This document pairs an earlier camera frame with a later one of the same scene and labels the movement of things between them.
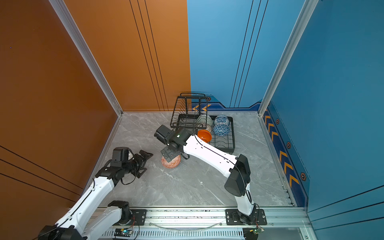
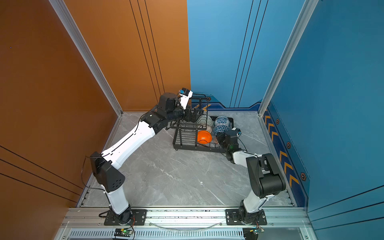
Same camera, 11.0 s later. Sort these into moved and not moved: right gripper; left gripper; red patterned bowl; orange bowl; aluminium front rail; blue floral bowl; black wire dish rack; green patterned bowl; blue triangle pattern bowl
Moved: left gripper; right gripper; red patterned bowl
Not moved: orange bowl; blue triangle pattern bowl; aluminium front rail; blue floral bowl; green patterned bowl; black wire dish rack
